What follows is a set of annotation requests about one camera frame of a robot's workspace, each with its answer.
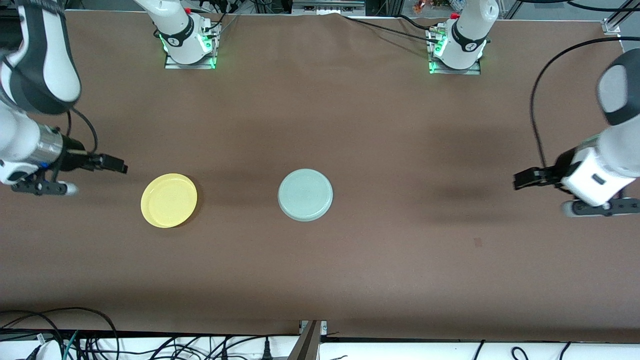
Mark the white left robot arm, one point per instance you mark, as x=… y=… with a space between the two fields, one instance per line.
x=615 y=155

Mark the grey metal rail box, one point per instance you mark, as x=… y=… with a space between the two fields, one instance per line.
x=327 y=6

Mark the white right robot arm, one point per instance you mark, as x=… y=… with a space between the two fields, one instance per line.
x=45 y=75

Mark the pale green plastic plate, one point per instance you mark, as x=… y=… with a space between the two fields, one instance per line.
x=305 y=195

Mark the brown table cover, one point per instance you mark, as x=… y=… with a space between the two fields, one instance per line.
x=320 y=275

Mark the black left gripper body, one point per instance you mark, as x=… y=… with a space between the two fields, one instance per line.
x=551 y=175

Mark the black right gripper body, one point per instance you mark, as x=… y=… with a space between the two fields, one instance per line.
x=75 y=160

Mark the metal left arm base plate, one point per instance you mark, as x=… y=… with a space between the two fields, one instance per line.
x=470 y=72

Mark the black plug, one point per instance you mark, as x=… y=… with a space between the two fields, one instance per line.
x=267 y=352

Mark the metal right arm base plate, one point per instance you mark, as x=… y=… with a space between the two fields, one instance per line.
x=200 y=65

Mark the aluminium frame post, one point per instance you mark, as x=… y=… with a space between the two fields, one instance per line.
x=611 y=27

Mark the aluminium profile bar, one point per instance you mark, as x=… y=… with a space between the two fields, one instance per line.
x=307 y=345

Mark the yellow plastic plate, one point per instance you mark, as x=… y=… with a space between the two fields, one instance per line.
x=169 y=200

